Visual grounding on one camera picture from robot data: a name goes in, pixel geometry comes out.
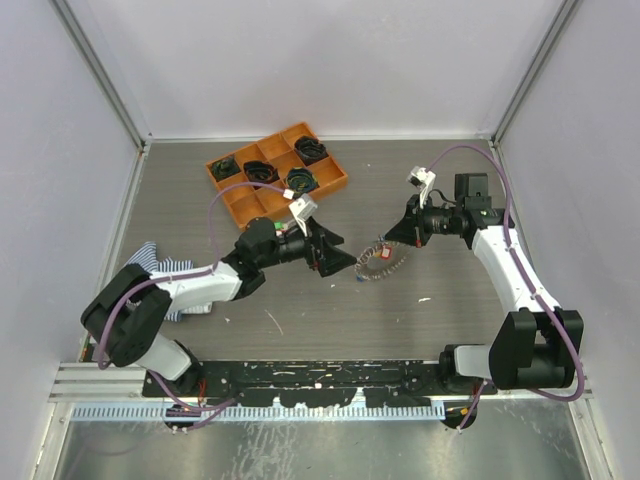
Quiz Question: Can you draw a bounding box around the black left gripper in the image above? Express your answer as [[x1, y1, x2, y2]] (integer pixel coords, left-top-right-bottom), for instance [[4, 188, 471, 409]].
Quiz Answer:
[[257, 216, 356, 275]]

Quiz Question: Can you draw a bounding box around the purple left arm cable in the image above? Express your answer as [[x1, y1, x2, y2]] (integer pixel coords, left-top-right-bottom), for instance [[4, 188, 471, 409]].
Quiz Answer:
[[97, 182, 296, 371]]

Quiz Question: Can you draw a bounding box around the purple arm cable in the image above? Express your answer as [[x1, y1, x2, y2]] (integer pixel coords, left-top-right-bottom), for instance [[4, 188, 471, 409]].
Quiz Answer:
[[430, 144, 587, 431], [97, 182, 296, 371]]

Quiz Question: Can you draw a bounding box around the black mounting base plate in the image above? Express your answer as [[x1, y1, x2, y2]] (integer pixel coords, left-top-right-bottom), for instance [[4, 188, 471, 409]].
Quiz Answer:
[[168, 360, 482, 408]]

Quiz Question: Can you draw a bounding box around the slotted cable duct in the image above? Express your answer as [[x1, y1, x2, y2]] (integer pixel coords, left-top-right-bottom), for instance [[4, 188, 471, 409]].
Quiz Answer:
[[70, 398, 445, 423]]

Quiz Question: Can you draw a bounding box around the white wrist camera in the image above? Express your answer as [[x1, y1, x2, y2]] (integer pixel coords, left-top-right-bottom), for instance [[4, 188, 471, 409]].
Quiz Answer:
[[288, 194, 318, 237], [407, 166, 436, 209]]

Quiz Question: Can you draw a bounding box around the aluminium corner post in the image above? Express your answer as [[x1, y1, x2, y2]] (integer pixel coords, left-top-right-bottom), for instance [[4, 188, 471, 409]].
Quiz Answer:
[[490, 0, 583, 147]]

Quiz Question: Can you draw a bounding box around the blue yellow rolled tie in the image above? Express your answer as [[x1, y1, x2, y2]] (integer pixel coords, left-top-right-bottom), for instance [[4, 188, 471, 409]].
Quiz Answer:
[[284, 167, 319, 198]]

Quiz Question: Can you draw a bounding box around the orange compartment tray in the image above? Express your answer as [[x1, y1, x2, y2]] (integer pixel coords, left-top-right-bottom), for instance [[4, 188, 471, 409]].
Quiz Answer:
[[205, 122, 349, 229]]

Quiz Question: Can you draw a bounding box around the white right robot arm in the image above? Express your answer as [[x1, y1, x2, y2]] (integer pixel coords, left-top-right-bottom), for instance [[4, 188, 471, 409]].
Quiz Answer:
[[385, 167, 584, 394]]

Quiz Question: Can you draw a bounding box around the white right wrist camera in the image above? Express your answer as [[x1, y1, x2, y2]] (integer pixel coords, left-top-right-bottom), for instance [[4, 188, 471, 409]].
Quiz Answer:
[[407, 166, 436, 209]]

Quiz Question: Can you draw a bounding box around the blue striped cloth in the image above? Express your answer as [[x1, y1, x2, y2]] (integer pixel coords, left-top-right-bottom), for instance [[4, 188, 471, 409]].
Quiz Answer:
[[125, 241, 213, 323]]

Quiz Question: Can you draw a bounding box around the left aluminium frame post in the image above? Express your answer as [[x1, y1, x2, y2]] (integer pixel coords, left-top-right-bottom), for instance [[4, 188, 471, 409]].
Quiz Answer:
[[49, 0, 149, 151]]

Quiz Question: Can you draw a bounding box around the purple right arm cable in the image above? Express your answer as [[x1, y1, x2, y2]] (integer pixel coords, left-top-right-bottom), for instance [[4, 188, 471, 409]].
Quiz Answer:
[[430, 144, 587, 431]]

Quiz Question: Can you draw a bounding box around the dark rolled tie far left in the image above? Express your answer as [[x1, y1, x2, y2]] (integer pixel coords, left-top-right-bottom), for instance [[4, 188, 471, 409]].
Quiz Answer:
[[209, 155, 240, 182]]

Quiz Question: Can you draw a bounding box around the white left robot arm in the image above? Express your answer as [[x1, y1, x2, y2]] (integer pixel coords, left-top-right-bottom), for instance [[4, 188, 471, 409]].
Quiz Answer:
[[81, 217, 356, 396]]

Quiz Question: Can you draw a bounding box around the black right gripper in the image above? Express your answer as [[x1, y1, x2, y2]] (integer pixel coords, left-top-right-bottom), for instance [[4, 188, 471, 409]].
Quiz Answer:
[[385, 192, 463, 248]]

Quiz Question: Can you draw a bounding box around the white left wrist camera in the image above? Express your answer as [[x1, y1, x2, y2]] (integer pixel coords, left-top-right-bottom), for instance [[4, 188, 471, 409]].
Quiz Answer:
[[288, 194, 318, 237]]

